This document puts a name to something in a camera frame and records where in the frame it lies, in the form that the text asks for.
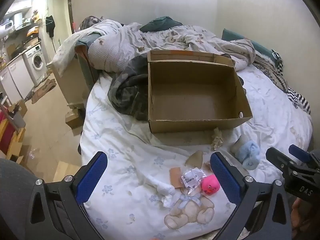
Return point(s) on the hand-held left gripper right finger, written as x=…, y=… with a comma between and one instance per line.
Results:
x=225, y=177

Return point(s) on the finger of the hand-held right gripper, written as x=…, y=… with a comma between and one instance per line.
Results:
x=300, y=153
x=280, y=161

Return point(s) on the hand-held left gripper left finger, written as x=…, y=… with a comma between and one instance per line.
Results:
x=91, y=177

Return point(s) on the pink rubber duck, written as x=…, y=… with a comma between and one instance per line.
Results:
x=210, y=183

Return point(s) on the light blue plush toy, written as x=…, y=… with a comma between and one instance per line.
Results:
x=250, y=152

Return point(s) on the clear plastic packet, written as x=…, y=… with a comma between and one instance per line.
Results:
x=191, y=178

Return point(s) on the beige frilly cloth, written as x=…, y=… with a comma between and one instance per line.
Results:
x=217, y=140

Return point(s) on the white soft cloth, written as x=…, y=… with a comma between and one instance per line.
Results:
x=162, y=188

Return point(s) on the person's right hand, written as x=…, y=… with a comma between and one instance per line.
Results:
x=298, y=215

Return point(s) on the triangular cardboard piece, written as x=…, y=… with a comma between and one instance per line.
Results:
x=196, y=158

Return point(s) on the rectangular cardboard piece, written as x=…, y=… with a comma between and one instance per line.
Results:
x=175, y=176

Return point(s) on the black white striped cloth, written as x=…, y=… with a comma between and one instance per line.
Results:
x=298, y=98

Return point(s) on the small cardboard box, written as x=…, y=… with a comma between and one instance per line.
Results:
x=74, y=120

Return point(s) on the yellow wooden shelf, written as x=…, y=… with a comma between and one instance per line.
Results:
x=17, y=140

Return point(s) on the patterned knit blanket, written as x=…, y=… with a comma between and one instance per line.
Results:
x=271, y=72

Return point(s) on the camouflage garment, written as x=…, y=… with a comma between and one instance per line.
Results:
x=127, y=92

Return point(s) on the grey container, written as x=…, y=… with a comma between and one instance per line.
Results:
x=17, y=120

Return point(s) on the red bag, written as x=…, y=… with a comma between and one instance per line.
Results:
x=7, y=132

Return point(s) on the brown floor mat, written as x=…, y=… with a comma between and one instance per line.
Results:
x=42, y=90

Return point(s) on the white cabinet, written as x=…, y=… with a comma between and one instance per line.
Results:
x=15, y=80

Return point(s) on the white washing machine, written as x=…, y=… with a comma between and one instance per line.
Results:
x=37, y=61

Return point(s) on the white patterned quilt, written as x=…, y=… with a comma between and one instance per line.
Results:
x=112, y=47

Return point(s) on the teal pillow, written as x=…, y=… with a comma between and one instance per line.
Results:
x=237, y=36

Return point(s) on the grey patterned cloth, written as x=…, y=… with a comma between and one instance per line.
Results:
x=90, y=22

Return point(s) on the dark hanging garment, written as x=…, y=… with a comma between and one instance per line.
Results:
x=50, y=26

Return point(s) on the brown door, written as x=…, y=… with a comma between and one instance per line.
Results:
x=70, y=12

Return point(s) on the dark green pillow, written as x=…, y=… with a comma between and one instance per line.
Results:
x=160, y=23

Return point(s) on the wooden bed frame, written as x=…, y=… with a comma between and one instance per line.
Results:
x=72, y=82

